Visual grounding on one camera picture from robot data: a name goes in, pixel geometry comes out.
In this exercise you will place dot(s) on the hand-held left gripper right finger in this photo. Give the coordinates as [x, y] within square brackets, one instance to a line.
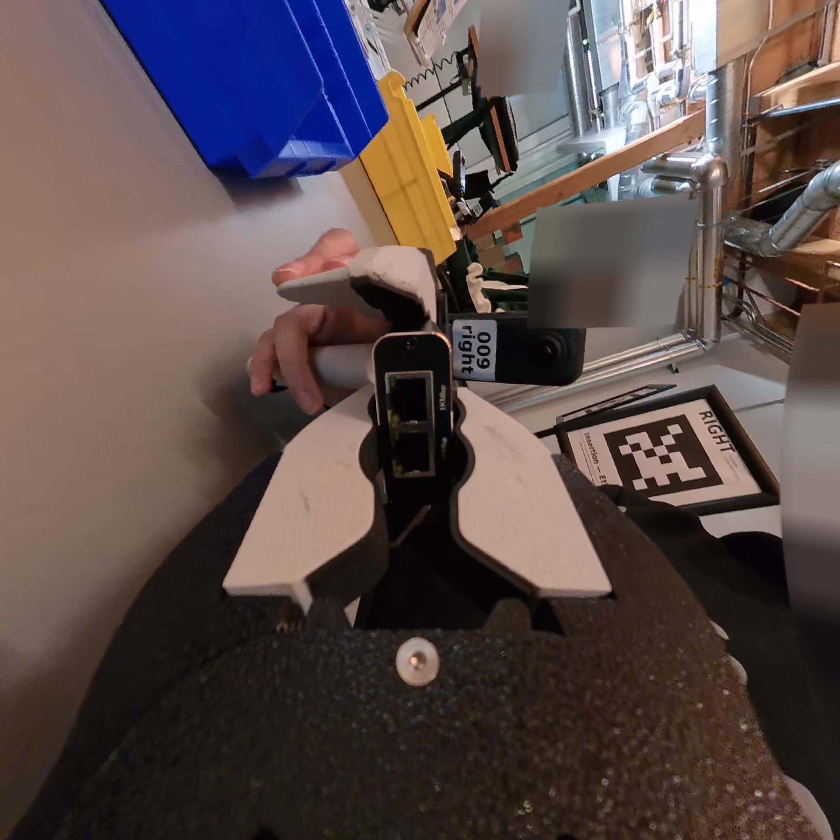
[525, 518]

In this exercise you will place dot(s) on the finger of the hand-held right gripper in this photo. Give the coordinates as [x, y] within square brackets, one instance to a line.
[394, 275]

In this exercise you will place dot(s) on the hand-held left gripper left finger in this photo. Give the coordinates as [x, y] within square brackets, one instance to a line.
[308, 512]

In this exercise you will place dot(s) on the black network adapter box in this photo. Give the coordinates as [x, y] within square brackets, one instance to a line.
[413, 358]

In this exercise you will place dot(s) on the yellow plastic bin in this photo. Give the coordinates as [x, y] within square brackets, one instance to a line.
[407, 177]

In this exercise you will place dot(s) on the blue plastic bin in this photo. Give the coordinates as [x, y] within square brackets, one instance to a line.
[229, 79]

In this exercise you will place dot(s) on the grey desk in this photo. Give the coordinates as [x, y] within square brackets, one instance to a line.
[98, 328]

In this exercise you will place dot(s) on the person's right hand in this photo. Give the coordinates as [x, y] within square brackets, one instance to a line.
[295, 334]

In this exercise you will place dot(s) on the black framed marker card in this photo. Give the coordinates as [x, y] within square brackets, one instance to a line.
[663, 453]

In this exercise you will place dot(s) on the silver metal pipe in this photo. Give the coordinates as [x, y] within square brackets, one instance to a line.
[712, 229]

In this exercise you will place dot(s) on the wooden document stand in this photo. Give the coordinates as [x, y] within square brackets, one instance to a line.
[436, 19]

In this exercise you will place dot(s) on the silver ventilation duct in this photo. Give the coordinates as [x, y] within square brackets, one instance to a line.
[787, 216]

